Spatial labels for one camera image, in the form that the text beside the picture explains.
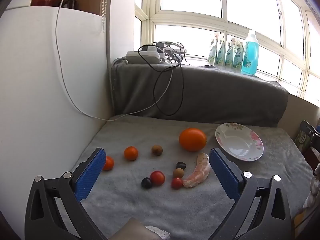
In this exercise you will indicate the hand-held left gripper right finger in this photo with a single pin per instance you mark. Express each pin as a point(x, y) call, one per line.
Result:
point(223, 175)

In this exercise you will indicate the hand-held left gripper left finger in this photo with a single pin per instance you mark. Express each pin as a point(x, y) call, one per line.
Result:
point(91, 172)

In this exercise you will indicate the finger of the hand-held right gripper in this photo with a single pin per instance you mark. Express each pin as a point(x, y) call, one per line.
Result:
point(310, 131)

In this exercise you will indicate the small tangerine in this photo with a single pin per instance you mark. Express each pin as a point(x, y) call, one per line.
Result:
point(109, 163)
point(131, 153)

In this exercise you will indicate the peeled pomelo segment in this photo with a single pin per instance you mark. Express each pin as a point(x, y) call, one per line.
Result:
point(197, 175)

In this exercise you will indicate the floral white plate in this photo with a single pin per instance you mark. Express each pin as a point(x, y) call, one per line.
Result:
point(238, 142)

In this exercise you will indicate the dark grape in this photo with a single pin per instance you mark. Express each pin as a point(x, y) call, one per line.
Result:
point(180, 165)
point(146, 182)

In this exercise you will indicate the brown longan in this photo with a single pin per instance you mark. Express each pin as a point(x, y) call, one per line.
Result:
point(157, 150)
point(178, 173)

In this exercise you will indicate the large orange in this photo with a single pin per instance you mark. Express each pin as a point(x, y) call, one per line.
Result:
point(192, 140)

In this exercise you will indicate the red cherry tomato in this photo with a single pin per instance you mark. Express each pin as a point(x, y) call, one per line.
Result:
point(157, 178)
point(177, 183)

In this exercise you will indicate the person's right hand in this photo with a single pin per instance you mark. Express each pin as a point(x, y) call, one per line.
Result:
point(315, 185)

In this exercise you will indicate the person's left hand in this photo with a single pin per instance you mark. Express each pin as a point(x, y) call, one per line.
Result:
point(158, 233)

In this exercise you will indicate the green snack packet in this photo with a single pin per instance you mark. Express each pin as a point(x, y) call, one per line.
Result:
point(301, 140)

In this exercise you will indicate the blue detergent bottle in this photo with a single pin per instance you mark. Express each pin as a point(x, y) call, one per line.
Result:
point(250, 55)

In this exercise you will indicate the white cabinet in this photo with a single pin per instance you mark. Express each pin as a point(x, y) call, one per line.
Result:
point(32, 80)

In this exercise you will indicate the white power strip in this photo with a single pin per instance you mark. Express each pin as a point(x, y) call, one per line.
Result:
point(143, 56)

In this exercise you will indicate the charger adapter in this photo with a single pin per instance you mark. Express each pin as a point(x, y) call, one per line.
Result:
point(160, 45)

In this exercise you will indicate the white window frame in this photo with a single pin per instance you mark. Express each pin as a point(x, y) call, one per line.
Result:
point(190, 15)

